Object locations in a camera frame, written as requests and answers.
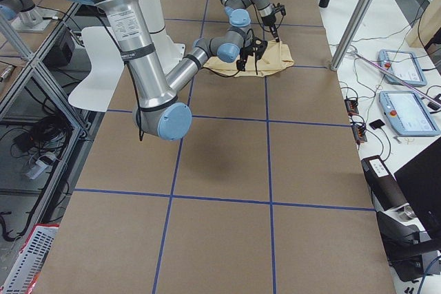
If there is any black desktop device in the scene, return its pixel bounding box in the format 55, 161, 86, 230
361, 156, 440, 282

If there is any red circuit board upper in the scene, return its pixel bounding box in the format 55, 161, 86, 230
345, 98, 359, 116

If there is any red circuit board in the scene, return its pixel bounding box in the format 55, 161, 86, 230
351, 123, 367, 145
345, 98, 359, 116

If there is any gripper camera bracket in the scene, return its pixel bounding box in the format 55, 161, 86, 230
274, 3, 286, 17

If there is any red white plastic basket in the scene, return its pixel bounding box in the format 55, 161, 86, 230
1, 224, 59, 293

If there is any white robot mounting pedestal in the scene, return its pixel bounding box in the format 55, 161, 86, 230
68, 0, 177, 112

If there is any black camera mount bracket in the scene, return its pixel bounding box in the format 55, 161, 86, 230
251, 36, 268, 61

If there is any aluminium frame post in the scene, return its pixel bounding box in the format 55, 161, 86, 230
329, 0, 373, 71

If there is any blue teach pendant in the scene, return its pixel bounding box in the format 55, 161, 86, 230
378, 49, 427, 87
378, 91, 440, 137

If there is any beige long-sleeve printed shirt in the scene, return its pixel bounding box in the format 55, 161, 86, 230
204, 40, 294, 77

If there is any red circuit board lower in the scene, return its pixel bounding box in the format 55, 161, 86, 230
351, 123, 367, 145

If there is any lower blue teach pendant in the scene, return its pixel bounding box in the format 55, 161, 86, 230
378, 91, 440, 137

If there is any black monitor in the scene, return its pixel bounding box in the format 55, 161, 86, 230
394, 139, 440, 238

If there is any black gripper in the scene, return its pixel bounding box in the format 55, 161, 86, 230
261, 12, 280, 43
236, 41, 256, 71

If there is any upper blue teach pendant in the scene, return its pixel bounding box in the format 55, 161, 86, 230
378, 49, 427, 87

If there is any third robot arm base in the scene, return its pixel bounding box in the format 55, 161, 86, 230
1, 0, 59, 32

